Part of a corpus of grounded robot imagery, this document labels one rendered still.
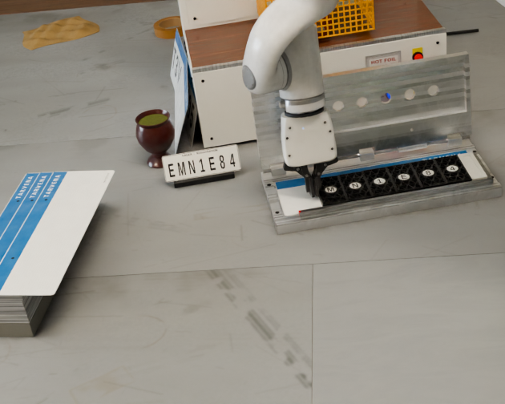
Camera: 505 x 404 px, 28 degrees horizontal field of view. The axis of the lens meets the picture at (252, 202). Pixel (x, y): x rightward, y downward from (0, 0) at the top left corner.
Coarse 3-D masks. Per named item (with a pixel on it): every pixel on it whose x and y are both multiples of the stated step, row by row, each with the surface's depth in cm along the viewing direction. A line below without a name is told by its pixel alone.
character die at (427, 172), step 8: (424, 160) 202; (432, 160) 202; (416, 168) 200; (424, 168) 200; (432, 168) 199; (424, 176) 197; (432, 176) 197; (440, 176) 197; (424, 184) 196; (432, 184) 194; (440, 184) 194
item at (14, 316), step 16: (32, 176) 203; (16, 192) 198; (16, 208) 193; (0, 224) 189; (0, 304) 171; (16, 304) 170; (32, 304) 174; (48, 304) 181; (0, 320) 173; (16, 320) 172; (32, 320) 173; (0, 336) 175; (16, 336) 174; (32, 336) 174
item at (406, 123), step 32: (416, 64) 199; (448, 64) 201; (256, 96) 198; (352, 96) 201; (416, 96) 203; (448, 96) 204; (256, 128) 200; (352, 128) 204; (384, 128) 204; (416, 128) 205; (448, 128) 205
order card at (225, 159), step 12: (168, 156) 209; (180, 156) 210; (192, 156) 210; (204, 156) 210; (216, 156) 210; (228, 156) 210; (168, 168) 210; (180, 168) 210; (192, 168) 210; (204, 168) 210; (216, 168) 210; (228, 168) 211; (240, 168) 211; (168, 180) 210
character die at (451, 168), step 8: (440, 160) 202; (448, 160) 201; (456, 160) 200; (440, 168) 199; (448, 168) 198; (456, 168) 198; (464, 168) 198; (448, 176) 196; (456, 176) 196; (464, 176) 195; (448, 184) 194
